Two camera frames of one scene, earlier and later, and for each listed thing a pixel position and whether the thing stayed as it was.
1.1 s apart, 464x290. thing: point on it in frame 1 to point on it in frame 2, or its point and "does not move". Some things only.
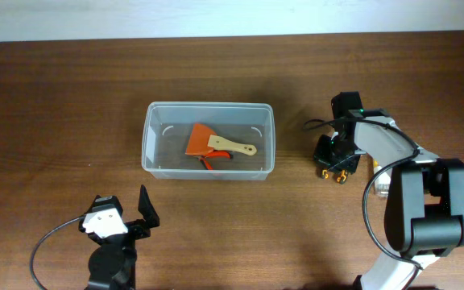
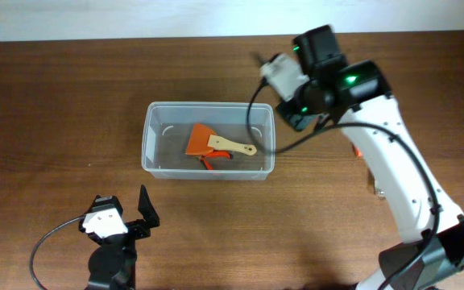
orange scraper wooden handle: x=202 y=140 does not move
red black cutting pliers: x=214 y=154 does not move
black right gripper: x=322 y=162 to x=297 y=122
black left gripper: x=139 y=226 does not move
